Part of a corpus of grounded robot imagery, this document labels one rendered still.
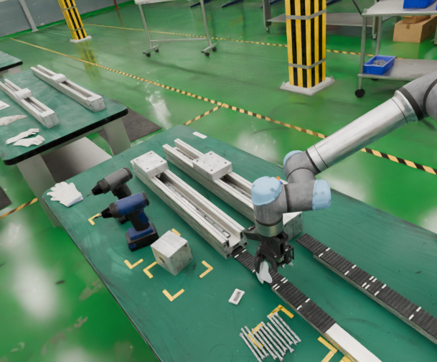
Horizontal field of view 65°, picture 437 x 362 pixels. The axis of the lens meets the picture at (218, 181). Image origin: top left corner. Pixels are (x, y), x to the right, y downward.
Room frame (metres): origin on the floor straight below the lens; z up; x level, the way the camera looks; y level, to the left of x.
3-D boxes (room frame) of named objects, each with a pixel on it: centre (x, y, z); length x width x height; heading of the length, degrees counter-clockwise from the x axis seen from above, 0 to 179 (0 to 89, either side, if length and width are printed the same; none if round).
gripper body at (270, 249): (0.68, -0.12, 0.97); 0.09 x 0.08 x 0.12; 29
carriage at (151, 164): (1.43, 0.30, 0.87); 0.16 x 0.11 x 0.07; 29
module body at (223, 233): (1.21, 0.18, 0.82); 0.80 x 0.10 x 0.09; 29
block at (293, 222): (0.92, -0.21, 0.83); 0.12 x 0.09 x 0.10; 119
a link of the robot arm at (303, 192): (0.69, -0.22, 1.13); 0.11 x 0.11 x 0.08; 82
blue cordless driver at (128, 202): (1.02, 0.36, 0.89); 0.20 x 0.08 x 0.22; 105
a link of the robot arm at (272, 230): (0.69, -0.12, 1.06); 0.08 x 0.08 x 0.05
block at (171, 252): (0.89, 0.20, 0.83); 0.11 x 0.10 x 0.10; 131
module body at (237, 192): (1.31, 0.01, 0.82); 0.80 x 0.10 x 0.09; 29
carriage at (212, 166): (1.31, 0.01, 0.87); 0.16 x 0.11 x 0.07; 29
